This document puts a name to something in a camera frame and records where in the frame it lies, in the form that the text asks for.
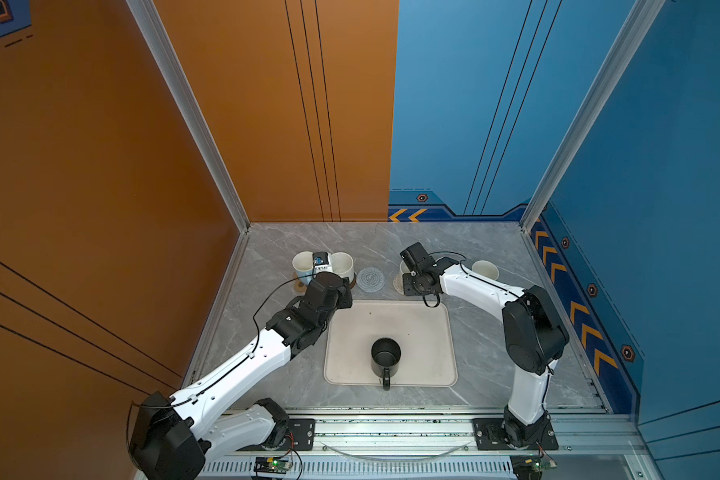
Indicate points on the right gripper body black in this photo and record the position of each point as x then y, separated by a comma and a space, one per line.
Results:
412, 286

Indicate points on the blue grey woven coaster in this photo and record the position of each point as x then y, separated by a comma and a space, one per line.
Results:
370, 280

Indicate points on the lavender mug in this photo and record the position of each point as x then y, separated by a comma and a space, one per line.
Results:
486, 269

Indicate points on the black mug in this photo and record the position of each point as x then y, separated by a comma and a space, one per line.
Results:
386, 354

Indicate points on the light blue mug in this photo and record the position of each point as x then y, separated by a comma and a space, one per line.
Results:
303, 266

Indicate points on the cork paw print coaster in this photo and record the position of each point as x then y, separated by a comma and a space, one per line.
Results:
299, 286

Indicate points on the white woven rope coaster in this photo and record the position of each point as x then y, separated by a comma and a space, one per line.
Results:
398, 284

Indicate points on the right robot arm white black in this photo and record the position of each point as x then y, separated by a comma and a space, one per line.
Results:
535, 336

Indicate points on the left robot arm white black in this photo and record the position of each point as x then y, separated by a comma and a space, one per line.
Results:
175, 436

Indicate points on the cream serving tray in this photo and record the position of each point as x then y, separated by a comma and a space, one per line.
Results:
423, 333

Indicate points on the right green circuit board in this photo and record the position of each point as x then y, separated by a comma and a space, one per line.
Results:
532, 467

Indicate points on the green circuit board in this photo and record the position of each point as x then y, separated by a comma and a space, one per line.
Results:
272, 468
532, 467

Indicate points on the left green circuit board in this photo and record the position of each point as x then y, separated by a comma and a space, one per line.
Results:
272, 468

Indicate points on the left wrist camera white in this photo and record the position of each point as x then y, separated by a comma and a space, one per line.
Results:
321, 262

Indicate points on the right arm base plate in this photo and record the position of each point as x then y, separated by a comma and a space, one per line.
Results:
486, 433

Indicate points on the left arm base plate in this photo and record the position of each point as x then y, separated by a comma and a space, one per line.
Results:
300, 434

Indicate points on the aluminium front rail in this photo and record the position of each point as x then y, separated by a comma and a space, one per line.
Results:
427, 432

